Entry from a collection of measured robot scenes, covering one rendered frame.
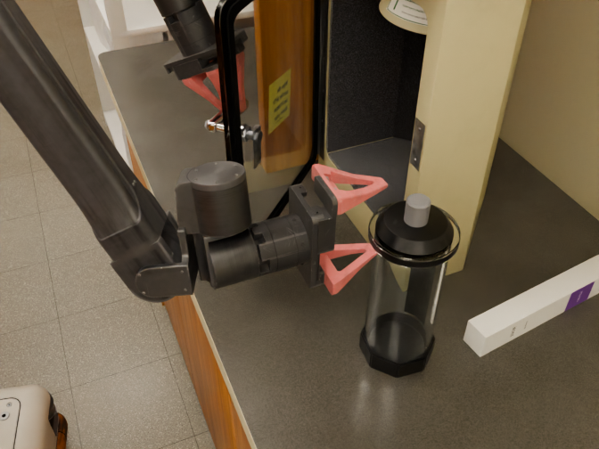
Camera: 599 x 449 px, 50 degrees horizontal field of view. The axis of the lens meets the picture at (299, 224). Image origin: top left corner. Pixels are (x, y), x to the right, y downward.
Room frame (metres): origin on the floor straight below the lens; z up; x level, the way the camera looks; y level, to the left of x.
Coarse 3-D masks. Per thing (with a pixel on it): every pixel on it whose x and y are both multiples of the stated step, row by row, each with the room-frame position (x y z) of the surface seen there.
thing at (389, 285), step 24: (456, 240) 0.55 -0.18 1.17; (384, 264) 0.54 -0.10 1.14; (384, 288) 0.53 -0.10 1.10; (408, 288) 0.52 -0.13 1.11; (432, 288) 0.53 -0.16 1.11; (384, 312) 0.53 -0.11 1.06; (408, 312) 0.52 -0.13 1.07; (432, 312) 0.53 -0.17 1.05; (384, 336) 0.53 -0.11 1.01; (408, 336) 0.52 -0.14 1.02; (408, 360) 0.52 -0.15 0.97
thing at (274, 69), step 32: (224, 0) 0.69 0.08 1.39; (256, 0) 0.76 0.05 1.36; (288, 0) 0.85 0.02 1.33; (256, 32) 0.76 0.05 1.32; (288, 32) 0.85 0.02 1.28; (256, 64) 0.75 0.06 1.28; (288, 64) 0.85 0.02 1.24; (224, 96) 0.68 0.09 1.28; (256, 96) 0.75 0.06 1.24; (288, 96) 0.85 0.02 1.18; (224, 128) 0.68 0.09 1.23; (288, 128) 0.84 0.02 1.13; (288, 160) 0.84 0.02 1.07; (256, 192) 0.74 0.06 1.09
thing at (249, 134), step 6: (258, 126) 0.72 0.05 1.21; (246, 132) 0.72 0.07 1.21; (252, 132) 0.71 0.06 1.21; (258, 132) 0.71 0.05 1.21; (246, 138) 0.71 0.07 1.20; (252, 138) 0.71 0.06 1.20; (258, 138) 0.71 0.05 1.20; (258, 144) 0.72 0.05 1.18; (258, 150) 0.72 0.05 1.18; (258, 156) 0.71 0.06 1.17; (258, 162) 0.71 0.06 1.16
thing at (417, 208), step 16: (400, 208) 0.59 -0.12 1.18; (416, 208) 0.55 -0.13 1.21; (432, 208) 0.59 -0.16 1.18; (384, 224) 0.56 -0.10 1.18; (400, 224) 0.56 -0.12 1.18; (416, 224) 0.55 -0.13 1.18; (432, 224) 0.56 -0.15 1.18; (448, 224) 0.56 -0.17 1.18; (384, 240) 0.54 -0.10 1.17; (400, 240) 0.53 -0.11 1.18; (416, 240) 0.53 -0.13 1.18; (432, 240) 0.53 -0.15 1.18; (448, 240) 0.54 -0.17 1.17
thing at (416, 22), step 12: (384, 0) 0.84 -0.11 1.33; (396, 0) 0.82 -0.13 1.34; (408, 0) 0.80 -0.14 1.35; (384, 12) 0.83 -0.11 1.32; (396, 12) 0.80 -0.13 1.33; (408, 12) 0.79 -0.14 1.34; (420, 12) 0.78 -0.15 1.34; (396, 24) 0.80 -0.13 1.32; (408, 24) 0.78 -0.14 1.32; (420, 24) 0.77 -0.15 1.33
